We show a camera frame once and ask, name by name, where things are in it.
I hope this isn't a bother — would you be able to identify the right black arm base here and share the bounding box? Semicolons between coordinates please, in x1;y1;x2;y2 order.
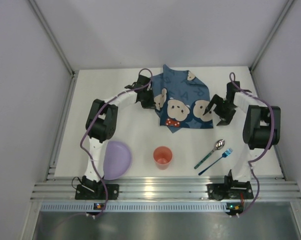
207;172;254;201

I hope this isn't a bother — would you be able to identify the left aluminium frame post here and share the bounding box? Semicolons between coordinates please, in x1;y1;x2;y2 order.
26;0;75;77

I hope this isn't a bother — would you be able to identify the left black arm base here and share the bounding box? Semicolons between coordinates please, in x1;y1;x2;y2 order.
74;176;120;200

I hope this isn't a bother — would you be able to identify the silver spoon green handle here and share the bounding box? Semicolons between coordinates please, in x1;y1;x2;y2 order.
194;139;226;170

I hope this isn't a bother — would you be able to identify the purple plastic plate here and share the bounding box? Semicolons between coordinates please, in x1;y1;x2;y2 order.
103;141;132;181

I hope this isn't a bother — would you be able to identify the aluminium rail frame front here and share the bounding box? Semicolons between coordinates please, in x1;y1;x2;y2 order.
30;176;301;202

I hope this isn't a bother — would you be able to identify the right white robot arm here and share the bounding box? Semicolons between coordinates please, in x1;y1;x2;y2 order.
203;80;281;182

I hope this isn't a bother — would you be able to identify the right aluminium frame post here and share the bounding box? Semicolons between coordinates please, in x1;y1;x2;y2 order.
249;0;296;74

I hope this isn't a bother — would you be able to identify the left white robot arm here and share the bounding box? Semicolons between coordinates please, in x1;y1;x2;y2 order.
80;74;155;182

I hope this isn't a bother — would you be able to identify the aluminium frame post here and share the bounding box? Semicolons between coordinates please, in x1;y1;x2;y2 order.
249;0;296;74
26;0;75;77

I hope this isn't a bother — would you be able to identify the orange plastic cup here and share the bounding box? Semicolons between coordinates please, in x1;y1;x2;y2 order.
153;146;173;170

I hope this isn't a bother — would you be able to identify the perforated cable duct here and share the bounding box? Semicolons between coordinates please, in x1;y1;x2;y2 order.
40;202;243;213

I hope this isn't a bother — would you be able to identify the blue bear print placemat cloth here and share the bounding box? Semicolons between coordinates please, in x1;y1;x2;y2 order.
152;64;214;133

